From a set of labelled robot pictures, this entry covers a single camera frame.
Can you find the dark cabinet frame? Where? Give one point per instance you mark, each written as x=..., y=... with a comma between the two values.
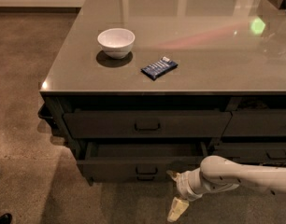
x=58, y=105

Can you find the black side handle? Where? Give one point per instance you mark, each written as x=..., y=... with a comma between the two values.
x=44, y=113

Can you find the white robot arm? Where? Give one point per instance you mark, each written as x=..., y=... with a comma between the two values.
x=217, y=174

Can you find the blue snack packet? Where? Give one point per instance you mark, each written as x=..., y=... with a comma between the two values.
x=159, y=68

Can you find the white ceramic bowl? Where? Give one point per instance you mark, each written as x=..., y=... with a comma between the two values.
x=116, y=42

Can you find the drawer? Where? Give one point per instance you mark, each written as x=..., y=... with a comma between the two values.
x=146, y=124
x=139, y=162
x=257, y=123
x=264, y=153

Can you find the black shoe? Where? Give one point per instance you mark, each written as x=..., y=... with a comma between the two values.
x=6, y=218

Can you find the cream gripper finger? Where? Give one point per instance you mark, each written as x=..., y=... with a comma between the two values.
x=173, y=174
x=178, y=207

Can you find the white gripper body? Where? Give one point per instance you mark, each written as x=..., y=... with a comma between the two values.
x=182, y=186

